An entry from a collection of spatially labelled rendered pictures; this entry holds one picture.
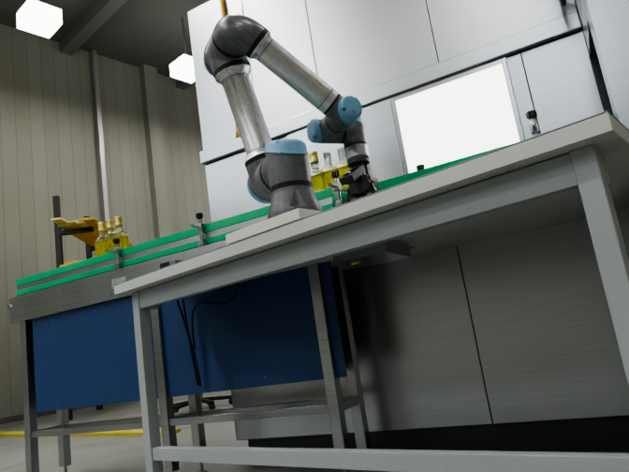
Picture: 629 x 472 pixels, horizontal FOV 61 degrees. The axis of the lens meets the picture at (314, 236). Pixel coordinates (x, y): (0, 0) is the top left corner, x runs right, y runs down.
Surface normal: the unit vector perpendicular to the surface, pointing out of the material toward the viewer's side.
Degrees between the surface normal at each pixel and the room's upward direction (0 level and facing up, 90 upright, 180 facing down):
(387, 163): 90
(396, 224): 90
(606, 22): 90
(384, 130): 90
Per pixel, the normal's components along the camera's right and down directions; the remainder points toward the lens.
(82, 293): -0.47, -0.10
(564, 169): -0.66, -0.05
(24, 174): 0.74, -0.24
